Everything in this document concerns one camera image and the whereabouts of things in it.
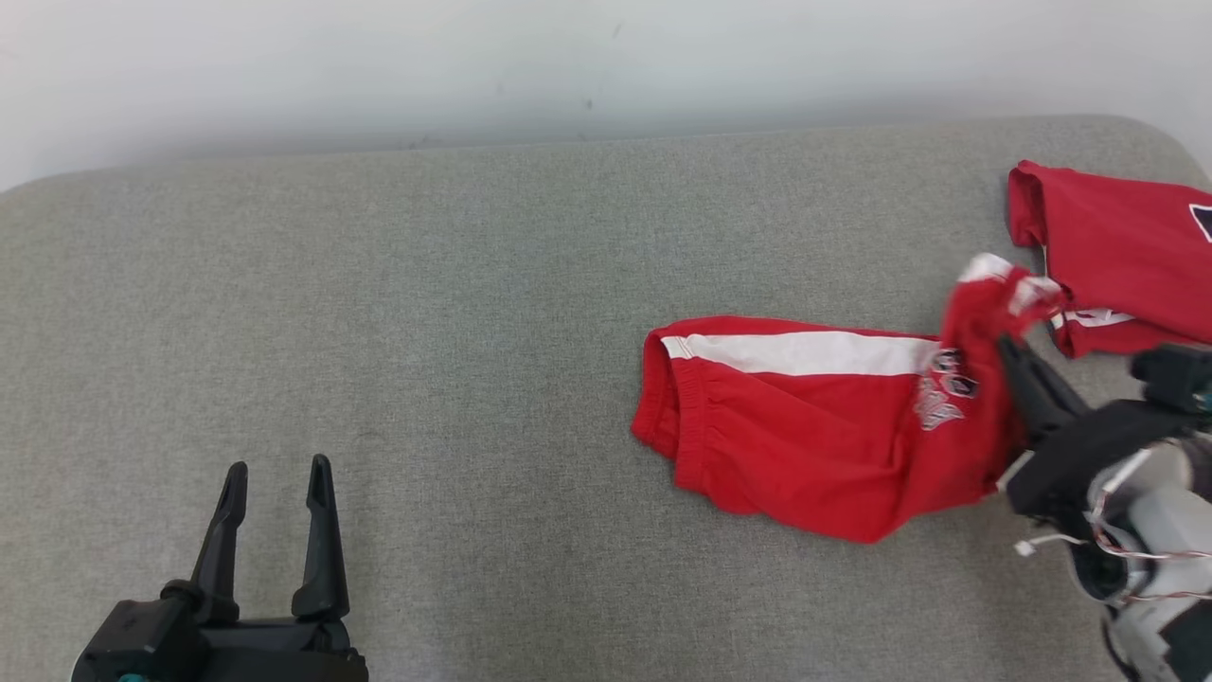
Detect red shorts with white stripe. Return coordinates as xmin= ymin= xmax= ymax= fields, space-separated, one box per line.
xmin=632 ymin=253 xmax=1066 ymax=545

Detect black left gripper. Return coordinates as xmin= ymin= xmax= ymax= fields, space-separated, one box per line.
xmin=159 ymin=455 xmax=368 ymax=682

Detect grey fabric sofa cushion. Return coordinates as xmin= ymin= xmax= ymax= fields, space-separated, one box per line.
xmin=0 ymin=114 xmax=1212 ymax=682

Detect red shirt with striped cuffs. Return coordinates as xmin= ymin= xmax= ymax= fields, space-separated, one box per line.
xmin=1007 ymin=159 xmax=1212 ymax=359

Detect thin white red wire bundle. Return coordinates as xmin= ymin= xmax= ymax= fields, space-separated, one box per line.
xmin=1013 ymin=445 xmax=1212 ymax=607

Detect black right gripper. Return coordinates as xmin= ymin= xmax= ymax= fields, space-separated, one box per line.
xmin=996 ymin=333 xmax=1194 ymax=517

